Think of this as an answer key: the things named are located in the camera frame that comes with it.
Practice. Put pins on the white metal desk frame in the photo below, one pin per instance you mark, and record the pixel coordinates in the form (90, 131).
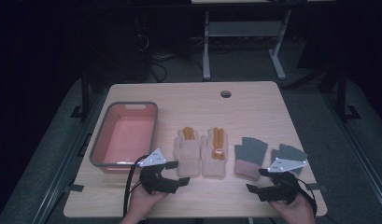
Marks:
(241, 28)

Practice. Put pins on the person's right hand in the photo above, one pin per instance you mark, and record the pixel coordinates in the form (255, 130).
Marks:
(299, 211)

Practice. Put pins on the pink basin with grey rim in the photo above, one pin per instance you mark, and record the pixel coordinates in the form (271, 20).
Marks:
(126, 137)

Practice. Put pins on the grey-green glove with pink cuff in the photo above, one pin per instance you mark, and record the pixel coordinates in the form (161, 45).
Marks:
(251, 152)
(291, 152)

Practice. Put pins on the black metal stand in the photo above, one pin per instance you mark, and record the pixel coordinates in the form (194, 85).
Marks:
(85, 93)
(341, 93)

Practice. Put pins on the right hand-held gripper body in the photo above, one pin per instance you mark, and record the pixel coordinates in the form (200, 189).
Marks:
(285, 188)

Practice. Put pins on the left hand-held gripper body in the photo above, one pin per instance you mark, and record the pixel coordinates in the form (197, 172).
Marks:
(154, 180)

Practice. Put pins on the beige glove with bear print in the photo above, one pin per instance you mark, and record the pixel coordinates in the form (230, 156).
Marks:
(210, 169)

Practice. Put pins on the person's left hand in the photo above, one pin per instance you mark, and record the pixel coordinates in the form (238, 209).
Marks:
(143, 203)

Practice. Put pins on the beige glove with orange fingers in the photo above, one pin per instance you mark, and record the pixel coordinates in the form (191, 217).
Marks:
(187, 155)

